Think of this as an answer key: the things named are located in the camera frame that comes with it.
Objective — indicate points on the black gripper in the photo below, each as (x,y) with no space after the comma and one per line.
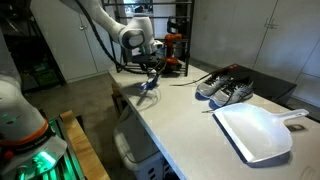
(146,60)

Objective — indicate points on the orange and black drill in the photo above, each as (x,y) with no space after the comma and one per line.
(171,61)

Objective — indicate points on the brown wooden stool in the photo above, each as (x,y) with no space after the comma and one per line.
(116,98)

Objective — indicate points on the grey running shoe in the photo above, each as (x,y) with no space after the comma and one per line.
(211,86)
(233,93)

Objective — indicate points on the white folding table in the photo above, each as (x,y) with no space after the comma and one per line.
(186,133)

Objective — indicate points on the white laundry basket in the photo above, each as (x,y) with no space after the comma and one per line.
(133,146)

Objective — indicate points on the white cabinet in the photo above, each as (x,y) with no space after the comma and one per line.
(233,33)
(66,43)

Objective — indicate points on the light wooden bench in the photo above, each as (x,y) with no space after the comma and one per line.
(83,150)

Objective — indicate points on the green crate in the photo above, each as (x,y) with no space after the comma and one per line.
(46,77)

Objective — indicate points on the white dustpan blue edge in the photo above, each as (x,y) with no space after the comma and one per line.
(256,133)

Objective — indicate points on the black floor mat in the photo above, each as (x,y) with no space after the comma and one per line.
(273,86)

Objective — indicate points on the dark storage shelving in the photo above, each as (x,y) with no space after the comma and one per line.
(30,50)

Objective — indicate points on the green lit robot base mount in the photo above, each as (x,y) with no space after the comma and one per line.
(43,160)

